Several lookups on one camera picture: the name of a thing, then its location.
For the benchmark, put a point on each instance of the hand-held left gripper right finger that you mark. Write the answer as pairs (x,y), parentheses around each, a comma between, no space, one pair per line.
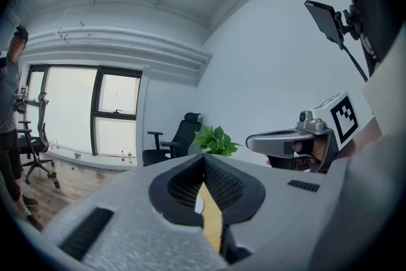
(272,215)

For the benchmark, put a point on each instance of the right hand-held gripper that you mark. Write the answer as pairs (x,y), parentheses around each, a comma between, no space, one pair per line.
(333,103)

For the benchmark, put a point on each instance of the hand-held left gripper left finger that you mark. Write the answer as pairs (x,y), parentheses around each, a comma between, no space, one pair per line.
(133,231)

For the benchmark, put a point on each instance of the white plate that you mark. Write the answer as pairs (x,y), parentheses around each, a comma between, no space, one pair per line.
(199,204)

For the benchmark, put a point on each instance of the person's right forearm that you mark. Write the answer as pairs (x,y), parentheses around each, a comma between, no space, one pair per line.
(364,139)

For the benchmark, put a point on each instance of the person's right hand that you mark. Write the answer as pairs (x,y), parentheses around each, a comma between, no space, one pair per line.
(318,149)

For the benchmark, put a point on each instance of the green leafy plant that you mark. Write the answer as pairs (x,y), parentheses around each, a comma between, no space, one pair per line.
(215,139)

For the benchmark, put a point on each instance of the clear plastic bottle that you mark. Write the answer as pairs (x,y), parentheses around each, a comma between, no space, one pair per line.
(122,156)
(129,157)

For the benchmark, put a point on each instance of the black office chair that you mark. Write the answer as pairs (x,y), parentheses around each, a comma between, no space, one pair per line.
(180,142)

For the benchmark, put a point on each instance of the black bottle with white band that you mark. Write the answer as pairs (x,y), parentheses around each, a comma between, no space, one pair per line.
(56,180)

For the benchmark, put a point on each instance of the black framed window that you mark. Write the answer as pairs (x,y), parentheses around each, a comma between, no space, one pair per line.
(98,111)

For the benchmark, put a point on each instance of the black chest-mounted phone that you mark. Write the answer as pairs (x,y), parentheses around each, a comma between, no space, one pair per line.
(323,22)

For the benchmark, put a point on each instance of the grey mesh office chair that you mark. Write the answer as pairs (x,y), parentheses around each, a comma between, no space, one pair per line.
(35,144)

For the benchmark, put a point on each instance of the white ceiling pipes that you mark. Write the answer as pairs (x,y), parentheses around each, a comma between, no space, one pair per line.
(120,44)

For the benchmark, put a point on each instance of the black phone mount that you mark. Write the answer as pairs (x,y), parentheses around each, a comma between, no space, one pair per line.
(349,22)

